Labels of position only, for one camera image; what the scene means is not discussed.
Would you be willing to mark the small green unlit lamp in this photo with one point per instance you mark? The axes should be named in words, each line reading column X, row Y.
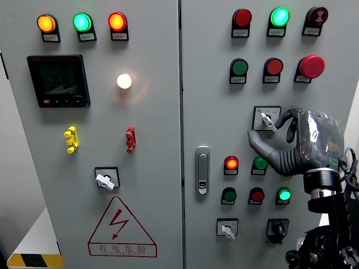
column 259, row 164

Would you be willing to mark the small black label plate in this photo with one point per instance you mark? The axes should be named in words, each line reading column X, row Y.
column 51, row 38
column 227, row 202
column 257, row 172
column 302, row 79
column 311, row 32
column 240, row 33
column 276, row 32
column 281, row 202
column 238, row 79
column 271, row 79
column 87, row 37
column 230, row 172
column 120, row 36
column 254, row 203

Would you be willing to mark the small green lit lamp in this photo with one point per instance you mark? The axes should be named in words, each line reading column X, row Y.
column 284, row 194

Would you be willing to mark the large red stop button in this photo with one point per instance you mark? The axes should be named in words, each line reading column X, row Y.
column 312, row 66

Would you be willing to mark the small red push button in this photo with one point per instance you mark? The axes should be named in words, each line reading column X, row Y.
column 257, row 195

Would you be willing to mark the large red push button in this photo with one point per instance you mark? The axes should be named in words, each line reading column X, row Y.
column 274, row 66

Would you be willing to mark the small orange-red lit lamp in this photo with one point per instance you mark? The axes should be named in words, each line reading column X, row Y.
column 231, row 163

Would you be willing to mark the grey cabinet door with lock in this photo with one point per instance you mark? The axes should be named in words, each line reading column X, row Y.
column 217, row 126

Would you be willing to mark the small green push button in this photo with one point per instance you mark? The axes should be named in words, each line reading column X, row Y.
column 229, row 195

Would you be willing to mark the large green push button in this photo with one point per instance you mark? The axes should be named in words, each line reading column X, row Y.
column 240, row 67

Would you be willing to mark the silver door lock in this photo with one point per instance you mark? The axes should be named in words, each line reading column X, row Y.
column 202, row 168

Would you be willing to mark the dark red buzzer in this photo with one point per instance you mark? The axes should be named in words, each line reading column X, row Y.
column 317, row 16

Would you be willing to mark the large green round lamp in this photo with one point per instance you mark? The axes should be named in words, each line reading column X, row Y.
column 82, row 22
column 280, row 16

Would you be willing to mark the large dark red round lamp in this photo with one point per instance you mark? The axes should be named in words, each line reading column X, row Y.
column 242, row 17

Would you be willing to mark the grey cabinet door with display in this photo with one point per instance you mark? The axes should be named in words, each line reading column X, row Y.
column 155, row 126

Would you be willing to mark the white round lamp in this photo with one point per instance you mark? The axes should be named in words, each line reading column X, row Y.
column 124, row 81

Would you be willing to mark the red warning triangle sign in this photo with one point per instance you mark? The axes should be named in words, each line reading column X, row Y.
column 122, row 249

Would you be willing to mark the large orange-red lit lamp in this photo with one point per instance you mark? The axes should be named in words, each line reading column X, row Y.
column 117, row 21

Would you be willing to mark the black display meter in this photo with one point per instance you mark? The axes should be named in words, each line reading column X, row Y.
column 58, row 81

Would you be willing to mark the black door hinge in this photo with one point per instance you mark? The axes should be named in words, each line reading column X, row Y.
column 4, row 66
column 58, row 248

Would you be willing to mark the large yellow round lamp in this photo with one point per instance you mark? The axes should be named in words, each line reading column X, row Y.
column 46, row 23

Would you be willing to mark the black yellow striped tape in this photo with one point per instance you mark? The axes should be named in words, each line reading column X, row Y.
column 35, row 260

